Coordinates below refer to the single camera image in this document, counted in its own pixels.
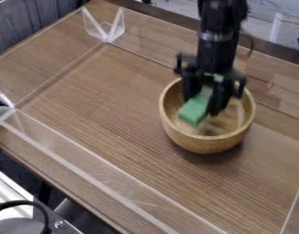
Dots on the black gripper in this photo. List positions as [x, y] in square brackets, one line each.
[223, 91]

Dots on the green rectangular block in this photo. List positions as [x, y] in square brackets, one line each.
[194, 111]

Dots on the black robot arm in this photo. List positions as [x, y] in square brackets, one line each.
[220, 19]

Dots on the brown wooden bowl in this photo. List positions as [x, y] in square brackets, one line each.
[218, 133]

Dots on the white container in background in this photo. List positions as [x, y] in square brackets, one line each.
[284, 30]

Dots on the clear acrylic corner bracket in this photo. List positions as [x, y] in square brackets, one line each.
[103, 31]

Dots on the clear acrylic barrier wall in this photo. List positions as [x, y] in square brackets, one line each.
[100, 130]

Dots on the grey metal bracket with screw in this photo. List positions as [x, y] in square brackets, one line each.
[59, 225]

